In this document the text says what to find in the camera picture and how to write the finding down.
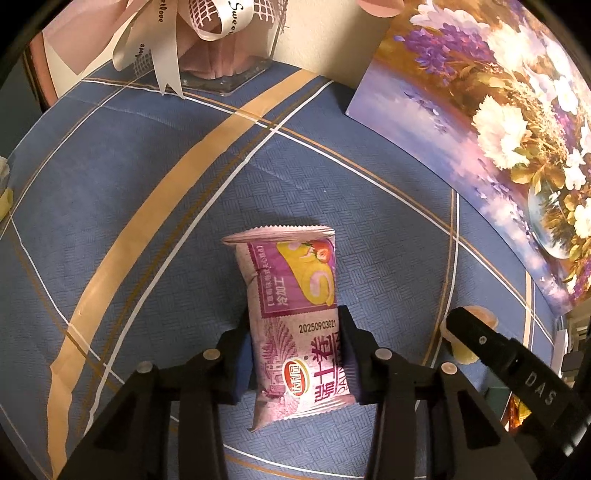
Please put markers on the teal shallow cardboard box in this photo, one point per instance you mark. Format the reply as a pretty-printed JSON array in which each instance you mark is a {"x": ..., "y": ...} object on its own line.
[{"x": 496, "y": 387}]

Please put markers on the yellow jelly cup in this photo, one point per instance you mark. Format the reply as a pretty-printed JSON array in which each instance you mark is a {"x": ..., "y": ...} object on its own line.
[{"x": 461, "y": 353}]

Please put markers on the small yellow pad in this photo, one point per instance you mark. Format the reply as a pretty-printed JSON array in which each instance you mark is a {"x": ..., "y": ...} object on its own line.
[{"x": 5, "y": 203}]

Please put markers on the pink purple snack packet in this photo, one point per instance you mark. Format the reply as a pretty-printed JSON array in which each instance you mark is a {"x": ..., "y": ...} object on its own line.
[{"x": 295, "y": 323}]

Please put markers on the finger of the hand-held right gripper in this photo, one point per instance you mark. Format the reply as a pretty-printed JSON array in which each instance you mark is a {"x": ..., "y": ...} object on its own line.
[{"x": 480, "y": 339}]

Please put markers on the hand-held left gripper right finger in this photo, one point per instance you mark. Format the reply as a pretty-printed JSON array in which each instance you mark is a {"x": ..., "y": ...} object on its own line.
[{"x": 351, "y": 364}]

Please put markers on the pink flower bouquet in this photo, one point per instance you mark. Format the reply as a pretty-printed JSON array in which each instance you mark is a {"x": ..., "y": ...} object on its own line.
[{"x": 221, "y": 60}]

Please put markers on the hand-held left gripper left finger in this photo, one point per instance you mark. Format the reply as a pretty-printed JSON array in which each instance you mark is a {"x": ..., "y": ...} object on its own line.
[{"x": 240, "y": 374}]

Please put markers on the floral painting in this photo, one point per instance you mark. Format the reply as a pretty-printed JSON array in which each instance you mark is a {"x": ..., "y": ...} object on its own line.
[{"x": 485, "y": 115}]

